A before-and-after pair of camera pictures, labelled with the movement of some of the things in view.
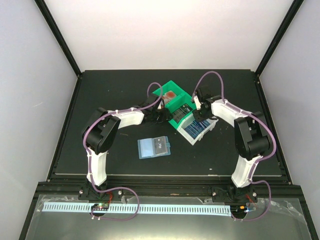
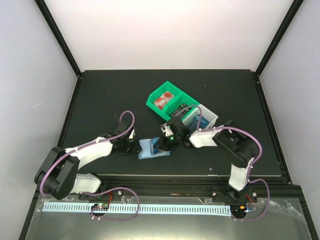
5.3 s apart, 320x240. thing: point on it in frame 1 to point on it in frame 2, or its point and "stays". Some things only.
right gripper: [198, 117] to [162, 137]
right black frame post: [287, 19] stays
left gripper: [165, 116] to [135, 150]
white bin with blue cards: [192, 131] stays
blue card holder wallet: [152, 147] stays
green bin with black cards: [180, 108] stays
